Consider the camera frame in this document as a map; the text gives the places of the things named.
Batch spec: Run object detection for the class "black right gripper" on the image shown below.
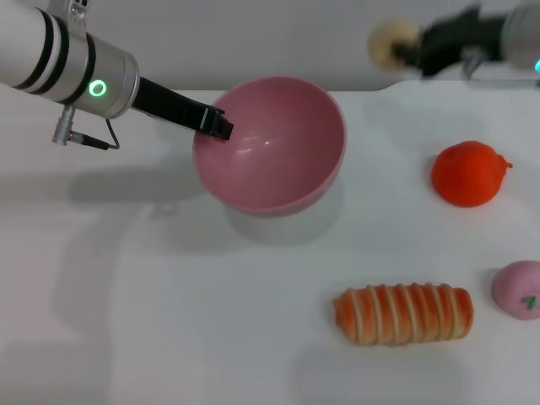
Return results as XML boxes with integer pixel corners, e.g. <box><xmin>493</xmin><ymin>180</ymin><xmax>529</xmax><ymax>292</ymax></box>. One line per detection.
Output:
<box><xmin>391</xmin><ymin>4</ymin><xmax>510</xmax><ymax>78</ymax></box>

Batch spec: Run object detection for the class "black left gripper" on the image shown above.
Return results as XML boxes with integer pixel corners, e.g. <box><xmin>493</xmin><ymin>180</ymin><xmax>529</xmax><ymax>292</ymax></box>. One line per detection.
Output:
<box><xmin>130</xmin><ymin>75</ymin><xmax>235</xmax><ymax>142</ymax></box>

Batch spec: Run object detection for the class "beige egg yolk pastry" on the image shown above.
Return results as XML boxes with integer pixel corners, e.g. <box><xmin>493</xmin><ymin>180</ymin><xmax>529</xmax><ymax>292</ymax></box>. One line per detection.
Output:
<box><xmin>366</xmin><ymin>16</ymin><xmax>424</xmax><ymax>71</ymax></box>

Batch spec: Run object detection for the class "pink plastic bowl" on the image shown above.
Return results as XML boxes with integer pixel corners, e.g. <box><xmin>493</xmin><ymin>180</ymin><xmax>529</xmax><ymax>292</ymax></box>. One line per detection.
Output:
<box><xmin>192</xmin><ymin>75</ymin><xmax>348</xmax><ymax>217</ymax></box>

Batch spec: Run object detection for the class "orange red persimmon toy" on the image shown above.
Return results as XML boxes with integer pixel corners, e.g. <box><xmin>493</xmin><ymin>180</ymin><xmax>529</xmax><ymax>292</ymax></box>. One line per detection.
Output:
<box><xmin>431</xmin><ymin>140</ymin><xmax>515</xmax><ymax>209</ymax></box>

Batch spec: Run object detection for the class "pink peach bun toy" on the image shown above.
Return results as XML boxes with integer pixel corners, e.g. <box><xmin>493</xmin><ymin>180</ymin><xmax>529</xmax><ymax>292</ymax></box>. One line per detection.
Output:
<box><xmin>492</xmin><ymin>260</ymin><xmax>540</xmax><ymax>322</ymax></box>

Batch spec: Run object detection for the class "orange striped bread roll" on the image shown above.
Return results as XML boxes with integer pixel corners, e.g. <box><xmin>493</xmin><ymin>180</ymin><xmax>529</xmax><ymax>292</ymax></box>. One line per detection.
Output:
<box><xmin>332</xmin><ymin>283</ymin><xmax>476</xmax><ymax>348</ymax></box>

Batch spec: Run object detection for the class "left arm cable with connector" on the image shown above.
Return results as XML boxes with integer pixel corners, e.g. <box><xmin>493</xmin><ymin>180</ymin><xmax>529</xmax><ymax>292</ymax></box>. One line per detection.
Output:
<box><xmin>51</xmin><ymin>105</ymin><xmax>121</xmax><ymax>152</ymax></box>

